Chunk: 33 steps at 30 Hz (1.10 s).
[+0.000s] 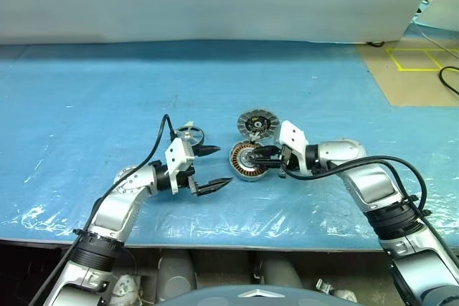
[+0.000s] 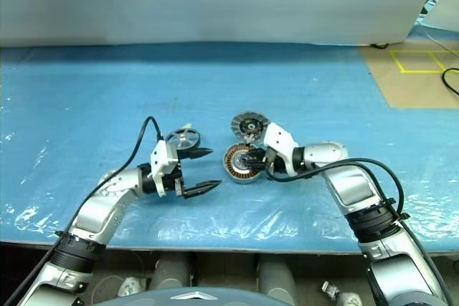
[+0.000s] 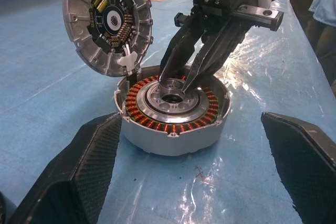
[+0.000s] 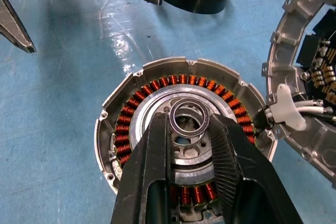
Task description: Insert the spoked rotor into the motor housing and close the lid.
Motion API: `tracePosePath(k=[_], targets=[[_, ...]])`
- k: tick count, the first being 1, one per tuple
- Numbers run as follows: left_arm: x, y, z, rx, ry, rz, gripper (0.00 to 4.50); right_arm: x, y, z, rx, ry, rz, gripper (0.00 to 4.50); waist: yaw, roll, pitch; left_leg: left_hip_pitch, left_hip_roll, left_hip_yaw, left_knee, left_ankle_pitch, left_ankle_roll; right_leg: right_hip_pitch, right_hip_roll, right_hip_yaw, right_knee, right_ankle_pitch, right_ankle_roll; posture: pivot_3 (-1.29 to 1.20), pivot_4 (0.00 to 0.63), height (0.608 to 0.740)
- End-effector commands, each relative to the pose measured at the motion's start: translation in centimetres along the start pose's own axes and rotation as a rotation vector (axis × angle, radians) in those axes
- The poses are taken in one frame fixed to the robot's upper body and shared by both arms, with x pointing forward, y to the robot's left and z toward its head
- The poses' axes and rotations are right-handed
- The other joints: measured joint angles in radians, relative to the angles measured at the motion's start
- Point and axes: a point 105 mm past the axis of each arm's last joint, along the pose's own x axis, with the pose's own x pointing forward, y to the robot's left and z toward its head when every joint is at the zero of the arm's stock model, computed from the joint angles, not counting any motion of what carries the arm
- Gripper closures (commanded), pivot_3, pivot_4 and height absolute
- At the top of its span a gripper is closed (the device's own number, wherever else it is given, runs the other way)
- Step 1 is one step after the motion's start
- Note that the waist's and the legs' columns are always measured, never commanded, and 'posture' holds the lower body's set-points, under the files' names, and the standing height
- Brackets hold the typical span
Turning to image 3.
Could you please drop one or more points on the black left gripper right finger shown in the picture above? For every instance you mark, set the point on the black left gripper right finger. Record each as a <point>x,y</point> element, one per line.
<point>307,166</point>

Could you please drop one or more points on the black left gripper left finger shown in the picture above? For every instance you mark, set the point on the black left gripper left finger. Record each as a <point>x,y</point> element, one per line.
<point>78,171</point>

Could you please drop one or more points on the silver spoked rotor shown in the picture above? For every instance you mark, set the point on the silver spoked rotor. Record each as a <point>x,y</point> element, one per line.
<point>155,103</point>

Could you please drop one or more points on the silver round motor housing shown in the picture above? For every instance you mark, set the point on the silver round motor housing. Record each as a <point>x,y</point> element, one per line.
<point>157,140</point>

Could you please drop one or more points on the silver round motor lid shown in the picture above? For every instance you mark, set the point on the silver round motor lid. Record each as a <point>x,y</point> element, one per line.
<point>78,24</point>

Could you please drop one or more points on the blue table cover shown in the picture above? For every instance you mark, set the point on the blue table cover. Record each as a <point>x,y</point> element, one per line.
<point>39,77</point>

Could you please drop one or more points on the pale blue plastic bag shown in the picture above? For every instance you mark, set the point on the pale blue plastic bag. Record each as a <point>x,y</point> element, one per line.
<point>324,6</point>

